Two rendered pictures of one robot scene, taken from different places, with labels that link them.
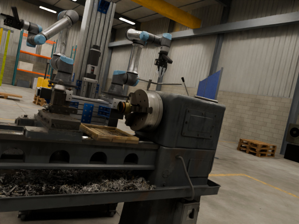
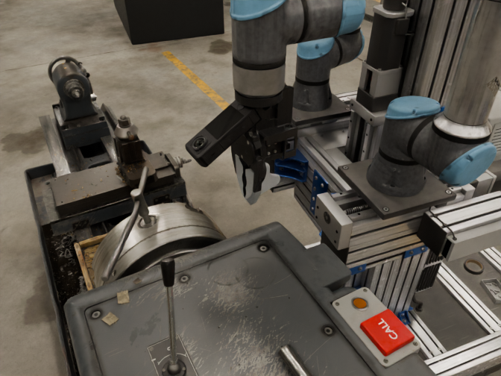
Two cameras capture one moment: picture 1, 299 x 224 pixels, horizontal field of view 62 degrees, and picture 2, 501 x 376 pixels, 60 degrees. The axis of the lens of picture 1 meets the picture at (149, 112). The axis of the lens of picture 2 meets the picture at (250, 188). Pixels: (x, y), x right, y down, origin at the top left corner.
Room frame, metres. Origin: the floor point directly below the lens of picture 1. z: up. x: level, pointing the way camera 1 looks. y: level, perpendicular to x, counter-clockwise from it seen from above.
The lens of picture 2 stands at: (2.12, -0.61, 1.85)
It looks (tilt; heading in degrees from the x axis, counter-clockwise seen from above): 38 degrees down; 96
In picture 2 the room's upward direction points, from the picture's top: straight up
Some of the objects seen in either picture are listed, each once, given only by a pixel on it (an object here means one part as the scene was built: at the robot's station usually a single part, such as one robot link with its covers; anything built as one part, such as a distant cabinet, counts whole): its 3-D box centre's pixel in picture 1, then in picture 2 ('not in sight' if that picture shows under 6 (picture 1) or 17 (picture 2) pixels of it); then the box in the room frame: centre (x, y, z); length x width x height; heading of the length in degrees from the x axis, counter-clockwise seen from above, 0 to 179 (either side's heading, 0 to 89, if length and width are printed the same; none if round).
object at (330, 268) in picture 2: not in sight; (320, 269); (2.19, -0.05, 1.24); 0.09 x 0.08 x 0.03; 125
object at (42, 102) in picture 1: (52, 98); not in sight; (10.61, 4.23, 0.36); 1.26 x 0.86 x 0.73; 137
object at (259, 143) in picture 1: (256, 147); not in sight; (8.92, -4.09, 0.22); 1.25 x 0.86 x 0.44; 128
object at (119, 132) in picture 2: (59, 87); (125, 128); (1.57, 0.59, 1.13); 0.08 x 0.08 x 0.03
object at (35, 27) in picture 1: (34, 28); not in sight; (2.07, 1.08, 1.56); 0.11 x 0.08 x 0.09; 139
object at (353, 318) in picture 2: not in sight; (372, 332); (2.27, -0.17, 1.23); 0.13 x 0.08 x 0.05; 125
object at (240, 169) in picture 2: (158, 71); (254, 174); (2.06, 0.00, 1.41); 0.06 x 0.03 x 0.09; 36
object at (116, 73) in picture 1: (119, 76); (411, 125); (2.40, 0.36, 1.33); 0.13 x 0.12 x 0.14; 123
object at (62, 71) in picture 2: not in sight; (74, 98); (1.16, 1.04, 1.01); 0.30 x 0.20 x 0.29; 125
